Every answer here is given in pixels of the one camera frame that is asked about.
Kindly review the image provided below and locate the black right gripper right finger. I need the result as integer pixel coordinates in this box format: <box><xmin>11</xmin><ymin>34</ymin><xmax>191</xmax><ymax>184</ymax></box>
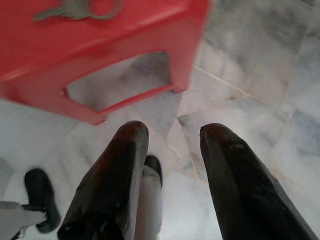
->
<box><xmin>199</xmin><ymin>122</ymin><xmax>320</xmax><ymax>240</ymax></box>

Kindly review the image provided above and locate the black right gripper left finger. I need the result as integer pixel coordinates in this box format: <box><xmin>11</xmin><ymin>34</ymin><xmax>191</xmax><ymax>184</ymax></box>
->
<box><xmin>57</xmin><ymin>120</ymin><xmax>150</xmax><ymax>240</ymax></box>

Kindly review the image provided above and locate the grey robot right leg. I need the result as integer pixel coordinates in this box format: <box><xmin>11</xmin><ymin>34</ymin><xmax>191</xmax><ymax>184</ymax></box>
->
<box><xmin>136</xmin><ymin>166</ymin><xmax>165</xmax><ymax>240</ymax></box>

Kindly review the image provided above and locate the grey robot leg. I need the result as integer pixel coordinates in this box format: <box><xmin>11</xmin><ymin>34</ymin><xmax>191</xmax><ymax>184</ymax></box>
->
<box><xmin>0</xmin><ymin>201</ymin><xmax>47</xmax><ymax>235</ymax></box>
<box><xmin>136</xmin><ymin>166</ymin><xmax>165</xmax><ymax>240</ymax></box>

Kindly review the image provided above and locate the black robot right foot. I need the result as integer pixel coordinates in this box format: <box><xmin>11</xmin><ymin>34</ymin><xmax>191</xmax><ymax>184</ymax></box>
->
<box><xmin>144</xmin><ymin>155</ymin><xmax>163</xmax><ymax>187</ymax></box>

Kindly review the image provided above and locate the grey robot left leg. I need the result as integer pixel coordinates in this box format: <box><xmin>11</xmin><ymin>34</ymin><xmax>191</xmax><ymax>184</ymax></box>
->
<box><xmin>0</xmin><ymin>201</ymin><xmax>47</xmax><ymax>235</ymax></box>

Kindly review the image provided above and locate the red plastic stool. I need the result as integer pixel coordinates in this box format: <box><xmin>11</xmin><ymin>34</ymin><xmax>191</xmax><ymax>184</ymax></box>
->
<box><xmin>0</xmin><ymin>0</ymin><xmax>213</xmax><ymax>125</ymax></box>

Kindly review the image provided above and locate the silver key with ring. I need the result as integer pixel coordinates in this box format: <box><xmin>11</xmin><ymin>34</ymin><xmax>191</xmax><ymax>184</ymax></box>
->
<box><xmin>33</xmin><ymin>0</ymin><xmax>126</xmax><ymax>21</ymax></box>

